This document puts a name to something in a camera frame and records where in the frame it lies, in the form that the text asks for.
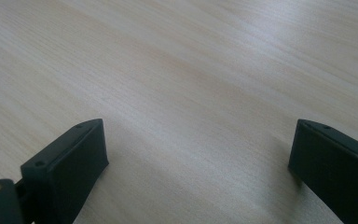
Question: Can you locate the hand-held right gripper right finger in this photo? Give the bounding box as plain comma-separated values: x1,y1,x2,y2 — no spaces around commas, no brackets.
288,119,358,224

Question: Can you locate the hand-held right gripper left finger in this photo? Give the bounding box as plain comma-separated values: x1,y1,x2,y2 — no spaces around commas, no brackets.
21,118,110,224

